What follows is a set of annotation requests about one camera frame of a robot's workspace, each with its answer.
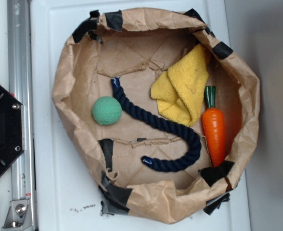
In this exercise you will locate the yellow microfiber cloth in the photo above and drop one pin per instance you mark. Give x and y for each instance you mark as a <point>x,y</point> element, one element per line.
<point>179,91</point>

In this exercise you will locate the brown paper bag bin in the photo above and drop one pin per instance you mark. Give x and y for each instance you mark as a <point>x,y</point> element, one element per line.
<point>146,165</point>

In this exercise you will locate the orange toy carrot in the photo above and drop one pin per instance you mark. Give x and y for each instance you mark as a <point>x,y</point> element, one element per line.
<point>214,127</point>

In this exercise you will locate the white plastic tray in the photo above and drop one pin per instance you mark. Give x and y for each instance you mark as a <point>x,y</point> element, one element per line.
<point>68,199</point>

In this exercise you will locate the aluminium extrusion rail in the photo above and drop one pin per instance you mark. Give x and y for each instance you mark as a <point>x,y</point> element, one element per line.
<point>20,84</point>

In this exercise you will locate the green foam ball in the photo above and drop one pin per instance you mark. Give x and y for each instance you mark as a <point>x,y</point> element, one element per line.
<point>106,111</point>

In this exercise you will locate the metal corner bracket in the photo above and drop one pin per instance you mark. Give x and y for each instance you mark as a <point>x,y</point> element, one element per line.
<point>18,216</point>

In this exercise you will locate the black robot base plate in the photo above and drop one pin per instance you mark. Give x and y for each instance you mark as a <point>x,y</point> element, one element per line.
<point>11,130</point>

